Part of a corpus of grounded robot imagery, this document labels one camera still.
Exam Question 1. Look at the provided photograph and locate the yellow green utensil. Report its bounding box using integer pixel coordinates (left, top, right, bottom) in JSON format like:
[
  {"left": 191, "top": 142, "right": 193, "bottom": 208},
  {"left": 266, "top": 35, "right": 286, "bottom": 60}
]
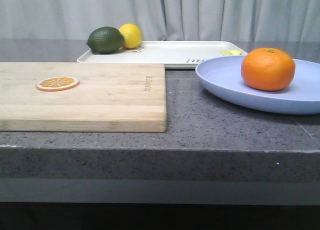
[{"left": 219, "top": 50, "right": 232, "bottom": 56}]

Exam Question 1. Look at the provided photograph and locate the orange mandarin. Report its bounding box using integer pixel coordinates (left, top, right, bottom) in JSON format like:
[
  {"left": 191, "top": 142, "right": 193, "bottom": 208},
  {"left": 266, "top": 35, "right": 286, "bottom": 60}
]
[{"left": 241, "top": 47, "right": 296, "bottom": 91}]

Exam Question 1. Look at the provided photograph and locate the grey curtain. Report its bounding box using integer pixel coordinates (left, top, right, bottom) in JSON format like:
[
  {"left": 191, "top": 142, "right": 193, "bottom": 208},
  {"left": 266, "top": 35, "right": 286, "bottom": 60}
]
[{"left": 0, "top": 0, "right": 320, "bottom": 42}]

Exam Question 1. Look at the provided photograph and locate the wooden cutting board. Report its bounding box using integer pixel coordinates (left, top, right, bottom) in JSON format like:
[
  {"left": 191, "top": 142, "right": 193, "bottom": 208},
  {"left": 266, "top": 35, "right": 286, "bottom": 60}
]
[{"left": 0, "top": 62, "right": 167, "bottom": 133}]

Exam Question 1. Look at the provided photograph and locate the orange slice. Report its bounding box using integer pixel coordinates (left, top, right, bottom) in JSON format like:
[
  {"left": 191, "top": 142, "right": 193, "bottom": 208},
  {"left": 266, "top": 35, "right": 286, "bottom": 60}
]
[{"left": 35, "top": 76, "right": 80, "bottom": 92}]

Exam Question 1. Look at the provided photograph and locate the green lime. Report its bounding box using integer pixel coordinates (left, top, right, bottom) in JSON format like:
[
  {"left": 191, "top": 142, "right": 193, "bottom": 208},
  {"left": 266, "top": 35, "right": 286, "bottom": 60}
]
[{"left": 86, "top": 26, "right": 125, "bottom": 54}]

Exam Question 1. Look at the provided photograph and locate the yellow lemon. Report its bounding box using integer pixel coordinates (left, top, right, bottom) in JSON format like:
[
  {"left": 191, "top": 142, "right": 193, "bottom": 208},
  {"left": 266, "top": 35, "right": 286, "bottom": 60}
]
[{"left": 119, "top": 23, "right": 143, "bottom": 49}]

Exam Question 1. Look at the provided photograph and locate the light blue plate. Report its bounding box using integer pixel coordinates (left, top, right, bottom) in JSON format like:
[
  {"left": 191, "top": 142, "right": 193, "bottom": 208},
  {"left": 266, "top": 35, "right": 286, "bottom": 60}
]
[{"left": 195, "top": 55, "right": 320, "bottom": 115}]

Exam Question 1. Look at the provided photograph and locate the white tray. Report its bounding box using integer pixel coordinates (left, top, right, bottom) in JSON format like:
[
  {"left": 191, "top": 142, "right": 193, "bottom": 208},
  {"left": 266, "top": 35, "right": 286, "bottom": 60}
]
[{"left": 77, "top": 41, "right": 247, "bottom": 69}]

